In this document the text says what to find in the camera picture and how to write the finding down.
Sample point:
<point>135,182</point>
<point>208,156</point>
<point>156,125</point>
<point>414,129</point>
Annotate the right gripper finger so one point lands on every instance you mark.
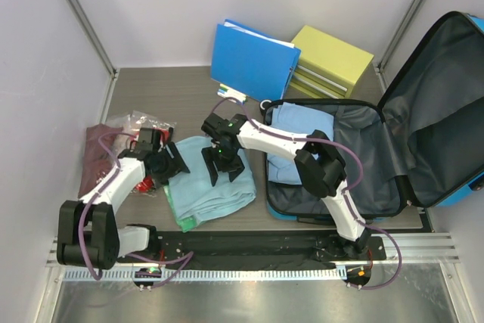
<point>207,154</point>
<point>234,169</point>

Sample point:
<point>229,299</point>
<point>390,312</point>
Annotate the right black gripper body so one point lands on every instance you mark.
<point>224,157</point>

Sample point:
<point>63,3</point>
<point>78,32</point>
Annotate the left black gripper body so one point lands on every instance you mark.
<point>165,164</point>

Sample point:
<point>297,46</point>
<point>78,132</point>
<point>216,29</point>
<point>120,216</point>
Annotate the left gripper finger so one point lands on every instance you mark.
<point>159,181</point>
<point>173,163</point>

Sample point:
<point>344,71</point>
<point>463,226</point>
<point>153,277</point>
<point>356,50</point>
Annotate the red garment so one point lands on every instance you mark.
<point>136,121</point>

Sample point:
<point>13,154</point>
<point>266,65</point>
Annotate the green white tie-dye cloth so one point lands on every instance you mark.
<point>182,209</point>

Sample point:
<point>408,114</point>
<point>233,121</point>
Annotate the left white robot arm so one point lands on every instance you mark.
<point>88,235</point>

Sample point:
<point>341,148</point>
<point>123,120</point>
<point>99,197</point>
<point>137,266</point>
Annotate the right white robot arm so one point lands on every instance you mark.
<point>327,170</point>

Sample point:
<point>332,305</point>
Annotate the marker pens pack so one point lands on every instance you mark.
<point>226,92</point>

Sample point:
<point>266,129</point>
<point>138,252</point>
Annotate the maroon folded cloth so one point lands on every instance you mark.
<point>95,162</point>

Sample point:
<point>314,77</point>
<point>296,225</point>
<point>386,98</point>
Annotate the blue file folder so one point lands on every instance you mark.
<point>251,62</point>

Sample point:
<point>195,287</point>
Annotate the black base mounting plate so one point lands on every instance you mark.
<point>259,250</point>

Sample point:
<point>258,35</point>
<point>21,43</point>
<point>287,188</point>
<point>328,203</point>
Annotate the olive green drawer box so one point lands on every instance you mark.
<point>328,67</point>

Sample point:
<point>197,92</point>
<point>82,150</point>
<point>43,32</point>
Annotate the blue open suitcase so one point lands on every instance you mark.
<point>422,143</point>

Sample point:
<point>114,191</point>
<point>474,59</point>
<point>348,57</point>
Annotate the white slotted cable duct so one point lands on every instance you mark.
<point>134,274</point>

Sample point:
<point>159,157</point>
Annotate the left aluminium frame post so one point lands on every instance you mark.
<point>88,29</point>

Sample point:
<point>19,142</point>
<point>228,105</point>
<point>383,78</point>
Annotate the aluminium frame post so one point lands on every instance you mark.
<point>401,30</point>
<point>88,29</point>

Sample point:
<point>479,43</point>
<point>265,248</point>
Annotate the right aluminium frame post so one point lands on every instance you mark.
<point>401,30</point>

